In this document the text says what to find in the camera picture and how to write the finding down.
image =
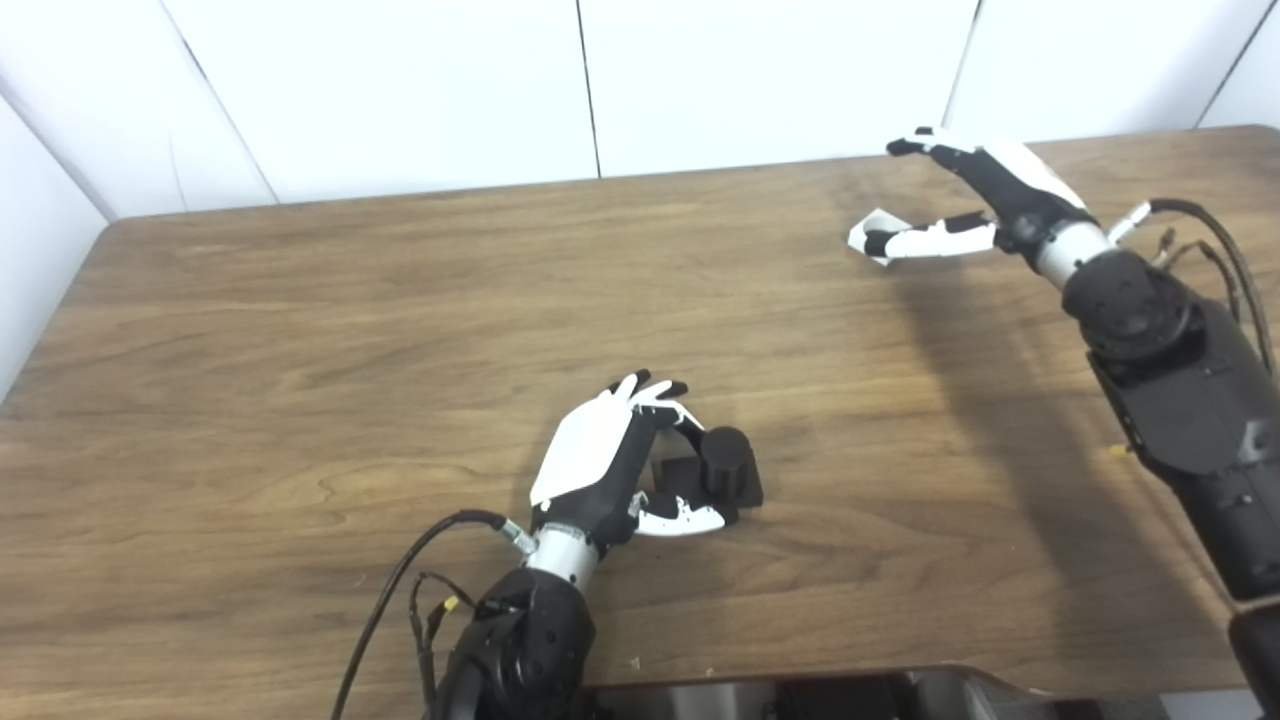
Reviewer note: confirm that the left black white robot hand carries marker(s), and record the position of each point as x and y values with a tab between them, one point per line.
585	450

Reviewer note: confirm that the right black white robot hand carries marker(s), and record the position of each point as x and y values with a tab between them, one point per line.
1020	185

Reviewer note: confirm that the black peg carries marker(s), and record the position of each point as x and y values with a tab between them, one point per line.
725	460

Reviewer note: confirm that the white square piece with hole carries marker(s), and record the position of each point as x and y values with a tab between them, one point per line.
856	238

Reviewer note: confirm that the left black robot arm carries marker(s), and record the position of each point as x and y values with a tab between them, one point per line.
530	640

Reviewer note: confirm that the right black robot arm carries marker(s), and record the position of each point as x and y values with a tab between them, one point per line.
1180	390

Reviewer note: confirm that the black robot torso edge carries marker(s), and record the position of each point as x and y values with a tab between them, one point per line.
850	700

